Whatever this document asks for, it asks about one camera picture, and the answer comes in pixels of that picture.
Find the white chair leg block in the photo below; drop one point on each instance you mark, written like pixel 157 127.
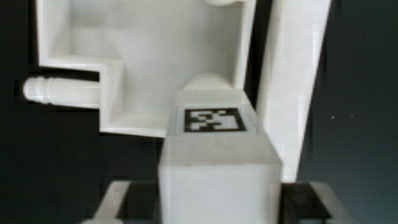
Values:
pixel 220 169

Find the white boundary fence frame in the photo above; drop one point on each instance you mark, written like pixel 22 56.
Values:
pixel 289 74

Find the white chair seat part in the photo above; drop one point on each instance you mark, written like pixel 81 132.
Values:
pixel 152 43

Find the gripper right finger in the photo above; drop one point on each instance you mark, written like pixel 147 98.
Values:
pixel 312 205

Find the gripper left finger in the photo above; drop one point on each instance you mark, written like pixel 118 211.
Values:
pixel 129 206

